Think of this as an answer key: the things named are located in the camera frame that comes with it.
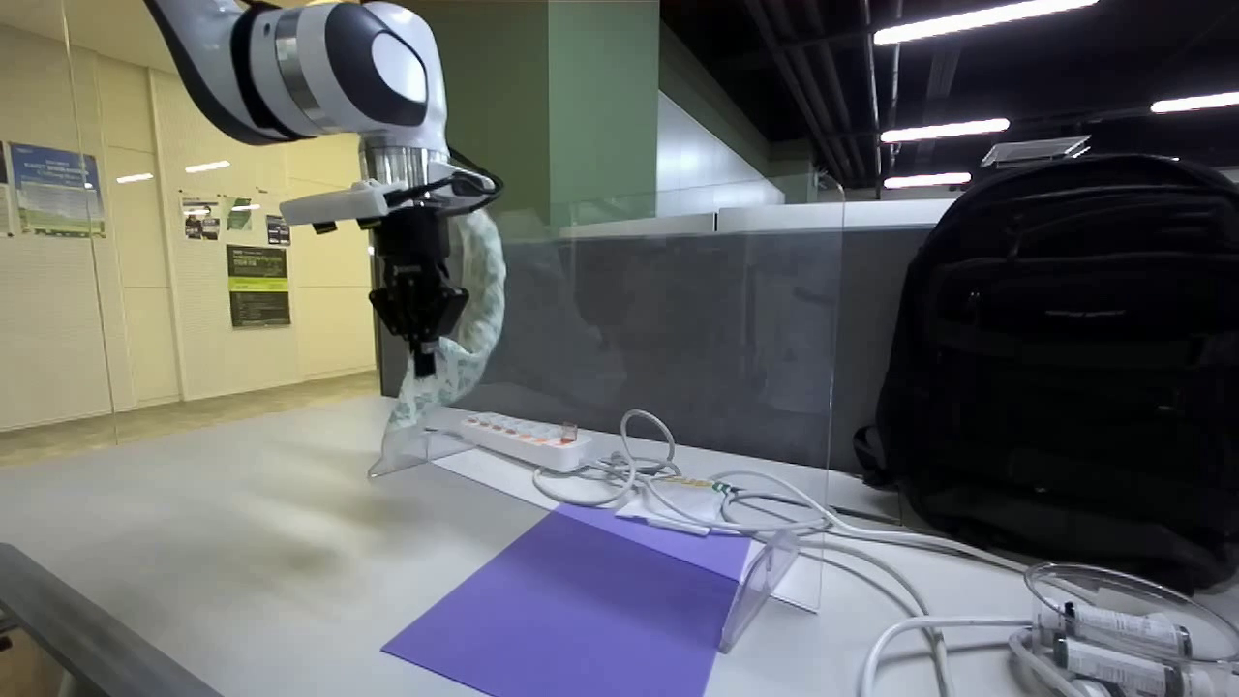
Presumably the white green patterned cloth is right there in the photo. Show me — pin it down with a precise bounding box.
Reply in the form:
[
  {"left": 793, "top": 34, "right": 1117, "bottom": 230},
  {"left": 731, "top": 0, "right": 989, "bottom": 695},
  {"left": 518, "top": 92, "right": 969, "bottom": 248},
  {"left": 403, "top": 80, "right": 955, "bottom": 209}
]
[{"left": 378, "top": 209, "right": 510, "bottom": 439}]

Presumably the dark green wall sign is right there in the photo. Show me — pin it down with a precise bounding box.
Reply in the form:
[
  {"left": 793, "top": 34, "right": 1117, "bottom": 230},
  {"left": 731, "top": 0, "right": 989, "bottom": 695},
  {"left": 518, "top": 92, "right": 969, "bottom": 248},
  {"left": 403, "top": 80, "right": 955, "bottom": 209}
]
[
  {"left": 223, "top": 245, "right": 294, "bottom": 282},
  {"left": 230, "top": 288, "right": 294, "bottom": 332}
]

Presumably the white plug adapter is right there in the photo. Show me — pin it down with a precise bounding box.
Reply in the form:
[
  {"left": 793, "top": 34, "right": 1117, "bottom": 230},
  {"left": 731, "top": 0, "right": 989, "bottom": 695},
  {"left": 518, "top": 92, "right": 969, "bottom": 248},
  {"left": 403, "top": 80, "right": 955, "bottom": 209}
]
[
  {"left": 1003, "top": 634, "right": 1239, "bottom": 697},
  {"left": 1033, "top": 602, "right": 1195, "bottom": 657}
]

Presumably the blue wall poster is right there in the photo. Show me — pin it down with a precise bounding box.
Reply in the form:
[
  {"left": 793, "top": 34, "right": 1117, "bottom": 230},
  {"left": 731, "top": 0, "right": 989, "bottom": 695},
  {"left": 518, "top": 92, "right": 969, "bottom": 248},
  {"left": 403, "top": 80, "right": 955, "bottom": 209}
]
[{"left": 5, "top": 140, "right": 111, "bottom": 241}]

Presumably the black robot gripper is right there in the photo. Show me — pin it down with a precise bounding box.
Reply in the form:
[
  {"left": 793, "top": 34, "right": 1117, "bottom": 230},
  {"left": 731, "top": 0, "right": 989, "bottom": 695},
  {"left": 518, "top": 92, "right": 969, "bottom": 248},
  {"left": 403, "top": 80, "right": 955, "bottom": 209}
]
[{"left": 364, "top": 204, "right": 474, "bottom": 385}]

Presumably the white power strip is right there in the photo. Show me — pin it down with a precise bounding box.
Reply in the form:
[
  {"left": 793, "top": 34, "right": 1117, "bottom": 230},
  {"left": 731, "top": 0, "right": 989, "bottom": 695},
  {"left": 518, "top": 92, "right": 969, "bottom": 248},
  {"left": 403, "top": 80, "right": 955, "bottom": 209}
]
[{"left": 422, "top": 405, "right": 593, "bottom": 476}]

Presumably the purple paper sheet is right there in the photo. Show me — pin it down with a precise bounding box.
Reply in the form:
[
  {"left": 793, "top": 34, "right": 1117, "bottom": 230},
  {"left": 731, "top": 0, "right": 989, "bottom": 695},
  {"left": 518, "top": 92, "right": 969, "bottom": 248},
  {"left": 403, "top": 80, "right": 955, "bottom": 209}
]
[{"left": 378, "top": 502, "right": 757, "bottom": 697}]

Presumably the gray office partition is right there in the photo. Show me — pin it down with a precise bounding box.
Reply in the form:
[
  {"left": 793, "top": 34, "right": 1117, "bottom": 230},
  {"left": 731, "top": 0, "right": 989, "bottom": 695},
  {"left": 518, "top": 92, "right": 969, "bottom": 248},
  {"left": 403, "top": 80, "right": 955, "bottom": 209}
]
[{"left": 372, "top": 198, "right": 954, "bottom": 476}]

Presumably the long ceiling light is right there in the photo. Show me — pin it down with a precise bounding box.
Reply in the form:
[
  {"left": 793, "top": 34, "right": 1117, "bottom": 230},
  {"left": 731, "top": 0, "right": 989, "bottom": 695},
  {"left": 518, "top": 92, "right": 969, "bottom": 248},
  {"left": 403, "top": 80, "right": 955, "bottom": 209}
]
[
  {"left": 1145, "top": 89, "right": 1239, "bottom": 121},
  {"left": 873, "top": 0, "right": 1102, "bottom": 52},
  {"left": 879, "top": 118, "right": 1013, "bottom": 149},
  {"left": 879, "top": 169, "right": 976, "bottom": 194}
]

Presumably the black backpack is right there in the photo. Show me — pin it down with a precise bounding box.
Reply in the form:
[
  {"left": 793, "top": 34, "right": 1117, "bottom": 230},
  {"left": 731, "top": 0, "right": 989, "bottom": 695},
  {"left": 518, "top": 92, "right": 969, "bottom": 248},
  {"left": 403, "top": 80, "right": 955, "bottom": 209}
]
[{"left": 853, "top": 149, "right": 1239, "bottom": 598}]

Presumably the white looped power cable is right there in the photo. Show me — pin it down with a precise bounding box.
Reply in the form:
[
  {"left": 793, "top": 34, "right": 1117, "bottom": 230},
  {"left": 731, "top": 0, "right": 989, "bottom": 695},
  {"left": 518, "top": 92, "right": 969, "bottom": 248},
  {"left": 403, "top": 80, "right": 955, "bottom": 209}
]
[{"left": 527, "top": 405, "right": 844, "bottom": 537}]

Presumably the white cable with plugs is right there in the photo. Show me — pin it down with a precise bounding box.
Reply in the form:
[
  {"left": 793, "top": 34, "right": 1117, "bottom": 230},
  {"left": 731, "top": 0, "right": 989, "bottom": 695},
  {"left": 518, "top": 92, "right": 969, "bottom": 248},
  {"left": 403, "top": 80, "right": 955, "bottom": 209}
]
[{"left": 772, "top": 520, "right": 1239, "bottom": 697}]

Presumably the clear acrylic shield panel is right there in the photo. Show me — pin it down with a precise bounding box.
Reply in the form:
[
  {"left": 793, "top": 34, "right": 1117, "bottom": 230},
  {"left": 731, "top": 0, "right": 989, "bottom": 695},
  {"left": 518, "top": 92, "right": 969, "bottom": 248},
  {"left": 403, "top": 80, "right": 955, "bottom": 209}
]
[{"left": 364, "top": 209, "right": 864, "bottom": 655}]

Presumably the green pillar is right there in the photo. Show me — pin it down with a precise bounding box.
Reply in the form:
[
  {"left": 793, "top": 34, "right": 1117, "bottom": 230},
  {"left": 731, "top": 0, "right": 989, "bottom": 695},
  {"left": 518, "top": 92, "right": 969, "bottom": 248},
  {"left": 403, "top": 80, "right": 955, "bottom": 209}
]
[{"left": 412, "top": 0, "right": 662, "bottom": 248}]

